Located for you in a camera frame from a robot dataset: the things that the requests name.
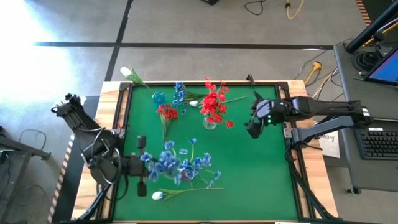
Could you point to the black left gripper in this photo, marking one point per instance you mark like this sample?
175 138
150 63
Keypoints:
134 166

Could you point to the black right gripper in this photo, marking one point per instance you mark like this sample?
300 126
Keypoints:
267 110

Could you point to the white artificial tulip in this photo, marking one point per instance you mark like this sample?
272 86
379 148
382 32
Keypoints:
126 71
157 195
193 104

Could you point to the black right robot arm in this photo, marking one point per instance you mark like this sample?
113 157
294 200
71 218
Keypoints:
326 107

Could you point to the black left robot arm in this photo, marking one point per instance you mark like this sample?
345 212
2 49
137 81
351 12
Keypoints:
79 119

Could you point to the clear textured glass vase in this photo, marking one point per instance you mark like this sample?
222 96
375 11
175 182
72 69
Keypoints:
209 125

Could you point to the blue glass vase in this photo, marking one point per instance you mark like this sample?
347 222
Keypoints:
158 99

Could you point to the green table mat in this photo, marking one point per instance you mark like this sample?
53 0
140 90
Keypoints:
248 174

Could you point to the black diagonal strut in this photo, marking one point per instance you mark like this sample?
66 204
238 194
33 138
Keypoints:
309 193
93 205

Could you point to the white paper sheet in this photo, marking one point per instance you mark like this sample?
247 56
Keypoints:
331 147

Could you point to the black striped-edge floor mat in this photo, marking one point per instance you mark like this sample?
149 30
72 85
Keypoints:
65 202

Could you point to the grey desk top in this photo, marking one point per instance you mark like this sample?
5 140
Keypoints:
357 90

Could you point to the grey metal stand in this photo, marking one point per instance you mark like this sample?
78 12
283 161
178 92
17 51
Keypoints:
31 151

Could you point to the black floor object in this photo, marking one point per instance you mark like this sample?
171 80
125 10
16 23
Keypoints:
211 2

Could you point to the black computer keyboard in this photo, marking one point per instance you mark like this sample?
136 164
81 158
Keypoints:
379 144

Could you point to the grey keyboard shelf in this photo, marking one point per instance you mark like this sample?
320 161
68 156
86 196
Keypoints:
373 174

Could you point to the laptop with blue screen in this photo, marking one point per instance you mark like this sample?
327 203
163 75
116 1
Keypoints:
388 70

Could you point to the black diagonal pole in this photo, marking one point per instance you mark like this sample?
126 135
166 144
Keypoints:
370 29

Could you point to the black table frame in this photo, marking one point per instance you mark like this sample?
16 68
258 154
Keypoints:
248 83

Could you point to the black frame clamp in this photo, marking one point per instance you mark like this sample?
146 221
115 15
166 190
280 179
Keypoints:
250 79

